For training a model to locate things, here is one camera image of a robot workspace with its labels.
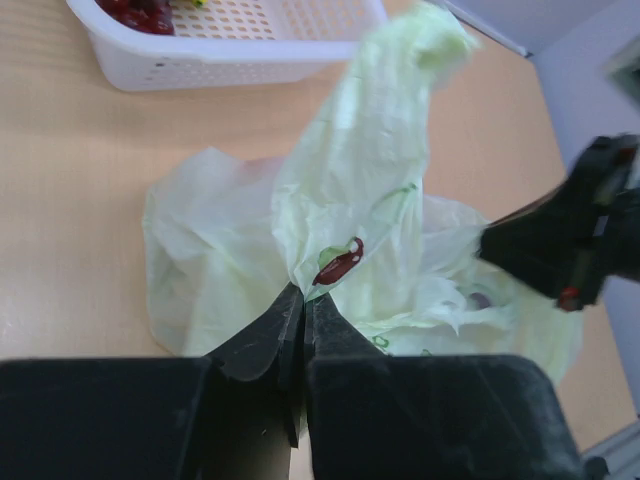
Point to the white perforated plastic basket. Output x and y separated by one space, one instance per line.
229 43

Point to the dark red grape bunch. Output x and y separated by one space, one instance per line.
146 16

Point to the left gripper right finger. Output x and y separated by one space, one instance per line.
377 416

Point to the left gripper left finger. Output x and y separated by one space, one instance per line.
233 413

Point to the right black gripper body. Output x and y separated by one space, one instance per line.
606 211

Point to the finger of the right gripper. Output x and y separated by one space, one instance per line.
550 244

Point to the light green plastic bag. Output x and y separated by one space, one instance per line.
345 215

